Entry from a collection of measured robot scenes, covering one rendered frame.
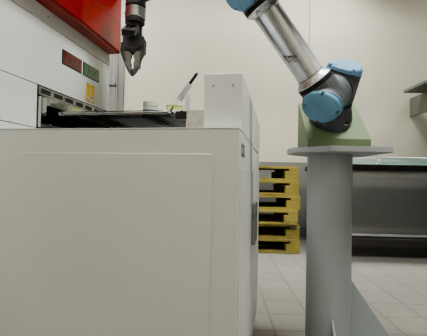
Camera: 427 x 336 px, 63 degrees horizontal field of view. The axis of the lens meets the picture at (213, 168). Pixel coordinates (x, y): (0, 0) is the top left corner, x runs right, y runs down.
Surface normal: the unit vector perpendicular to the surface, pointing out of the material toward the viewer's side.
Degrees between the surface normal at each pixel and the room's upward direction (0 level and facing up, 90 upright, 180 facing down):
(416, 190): 90
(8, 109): 90
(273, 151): 90
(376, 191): 90
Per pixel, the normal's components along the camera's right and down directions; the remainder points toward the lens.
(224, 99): -0.18, -0.03
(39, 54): 0.98, 0.01
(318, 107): -0.47, 0.67
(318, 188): -0.76, -0.03
